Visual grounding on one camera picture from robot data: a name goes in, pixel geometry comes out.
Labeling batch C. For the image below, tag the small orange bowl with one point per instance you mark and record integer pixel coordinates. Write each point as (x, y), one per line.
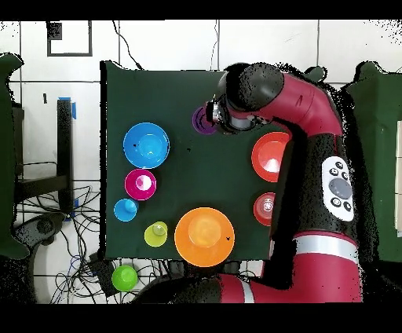
(263, 209)

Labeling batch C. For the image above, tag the black stand base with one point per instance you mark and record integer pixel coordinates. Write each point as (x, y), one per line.
(44, 226)

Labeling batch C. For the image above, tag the purple cup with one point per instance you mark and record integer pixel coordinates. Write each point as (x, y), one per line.
(199, 124)

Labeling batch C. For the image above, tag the large shallow orange bowl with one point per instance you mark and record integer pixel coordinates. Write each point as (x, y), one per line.
(267, 150)

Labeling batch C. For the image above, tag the large blue bowl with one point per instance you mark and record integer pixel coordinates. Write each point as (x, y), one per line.
(146, 146)

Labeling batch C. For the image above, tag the blue cup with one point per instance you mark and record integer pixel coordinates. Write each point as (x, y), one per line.
(124, 210)

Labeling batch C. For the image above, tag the blue tape strip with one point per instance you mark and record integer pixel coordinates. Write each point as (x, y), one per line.
(73, 110)

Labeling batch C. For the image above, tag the translucent yellow cup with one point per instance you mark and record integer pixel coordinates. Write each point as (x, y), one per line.
(154, 237)

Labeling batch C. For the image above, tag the neighbouring green table cloth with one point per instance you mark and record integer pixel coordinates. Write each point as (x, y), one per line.
(6, 157)
(386, 157)

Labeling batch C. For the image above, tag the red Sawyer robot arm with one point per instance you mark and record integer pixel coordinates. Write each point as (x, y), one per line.
(314, 188)

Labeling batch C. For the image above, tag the pink bowl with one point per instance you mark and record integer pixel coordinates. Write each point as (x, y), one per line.
(139, 185)

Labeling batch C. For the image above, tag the black table frame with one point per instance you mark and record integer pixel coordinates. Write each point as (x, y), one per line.
(64, 141)

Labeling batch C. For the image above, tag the green cup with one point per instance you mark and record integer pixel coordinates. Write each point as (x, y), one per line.
(124, 279)

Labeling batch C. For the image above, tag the large yellow bowl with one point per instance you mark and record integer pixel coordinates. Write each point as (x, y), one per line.
(204, 235)

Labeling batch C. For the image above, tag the black square floor marker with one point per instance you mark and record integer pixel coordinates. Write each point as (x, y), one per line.
(54, 31)

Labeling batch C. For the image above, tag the dark green table cloth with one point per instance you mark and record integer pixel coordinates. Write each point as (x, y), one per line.
(188, 176)

